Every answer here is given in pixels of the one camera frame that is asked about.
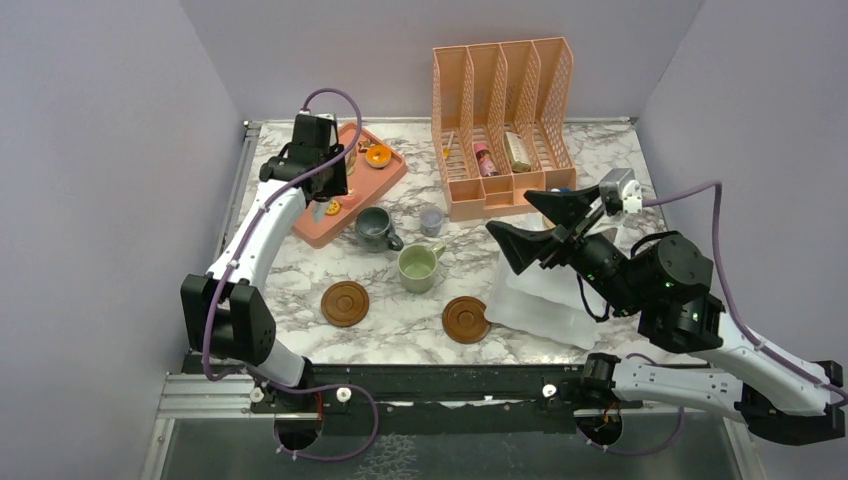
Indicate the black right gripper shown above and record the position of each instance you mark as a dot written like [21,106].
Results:
[314,143]

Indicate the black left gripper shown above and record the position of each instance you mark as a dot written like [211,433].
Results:
[594,254]

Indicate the yellow frosted donut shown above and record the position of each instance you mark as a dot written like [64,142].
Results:
[549,224]

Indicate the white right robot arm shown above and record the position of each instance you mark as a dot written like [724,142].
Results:
[666,281]

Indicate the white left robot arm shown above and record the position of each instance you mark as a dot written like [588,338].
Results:
[227,320]

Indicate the brown star cookie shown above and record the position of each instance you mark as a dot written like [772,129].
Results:
[363,146]

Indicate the orange glazed donut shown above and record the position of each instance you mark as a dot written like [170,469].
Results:
[378,156]

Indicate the pink dessert tray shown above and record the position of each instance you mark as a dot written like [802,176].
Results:
[371,184]

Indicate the pink snowball cake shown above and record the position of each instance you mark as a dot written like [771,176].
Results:
[350,200]

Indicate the yellow flower cookie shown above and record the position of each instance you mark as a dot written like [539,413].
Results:
[333,208]

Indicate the tan box in organizer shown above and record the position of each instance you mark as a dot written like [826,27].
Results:
[516,152]

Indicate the white tiered dessert stand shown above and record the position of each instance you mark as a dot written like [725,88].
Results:
[549,304]

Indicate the pink bottle in organizer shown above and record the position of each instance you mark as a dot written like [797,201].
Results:
[486,164]

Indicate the dark blue-green ceramic mug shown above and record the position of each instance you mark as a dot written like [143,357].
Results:
[375,231]

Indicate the right brown wooden coaster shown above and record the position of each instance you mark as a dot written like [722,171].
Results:
[464,321]

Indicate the brown wooden coaster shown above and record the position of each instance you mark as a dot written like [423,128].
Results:
[464,321]
[345,304]

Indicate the pink mesh file organizer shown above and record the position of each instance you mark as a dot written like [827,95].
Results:
[480,91]

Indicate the light green ceramic mug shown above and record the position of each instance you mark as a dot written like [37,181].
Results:
[417,265]

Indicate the left brown wooden coaster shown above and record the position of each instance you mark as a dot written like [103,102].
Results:
[345,304]

